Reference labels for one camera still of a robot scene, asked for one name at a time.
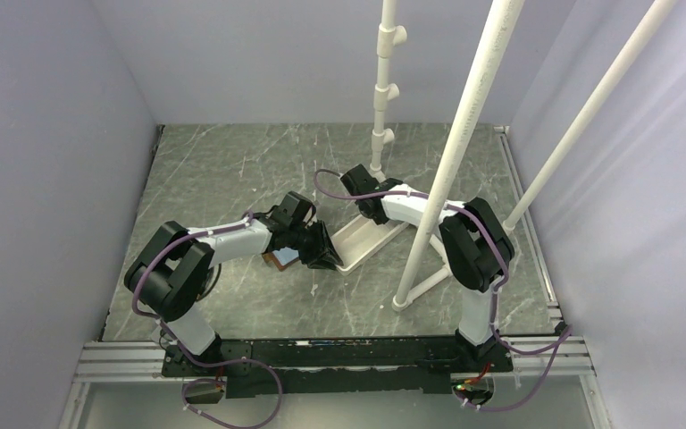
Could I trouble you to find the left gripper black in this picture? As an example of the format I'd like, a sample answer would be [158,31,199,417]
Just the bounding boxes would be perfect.
[288,221,343,272]

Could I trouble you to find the brown leather card holder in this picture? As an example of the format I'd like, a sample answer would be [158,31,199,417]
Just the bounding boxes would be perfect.
[262,248,299,272]

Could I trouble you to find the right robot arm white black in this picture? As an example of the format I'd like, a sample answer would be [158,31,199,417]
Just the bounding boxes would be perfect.
[340,164,515,372]

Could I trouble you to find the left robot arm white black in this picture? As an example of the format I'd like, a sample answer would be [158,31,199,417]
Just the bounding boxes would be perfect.
[123,191,343,375]

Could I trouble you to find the white rectangular plastic tray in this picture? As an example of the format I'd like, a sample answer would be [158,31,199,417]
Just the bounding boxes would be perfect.
[331,215,408,276]

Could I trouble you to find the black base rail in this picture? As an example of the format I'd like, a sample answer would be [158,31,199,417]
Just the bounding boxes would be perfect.
[162,334,514,399]

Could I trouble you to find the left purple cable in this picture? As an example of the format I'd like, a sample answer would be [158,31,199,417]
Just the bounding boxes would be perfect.
[130,212,285,429]

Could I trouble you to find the white PVC pipe frame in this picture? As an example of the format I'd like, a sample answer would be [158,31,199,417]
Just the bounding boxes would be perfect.
[369,0,679,313]

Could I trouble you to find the aluminium frame rail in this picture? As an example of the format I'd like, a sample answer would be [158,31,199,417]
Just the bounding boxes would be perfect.
[58,125,616,429]

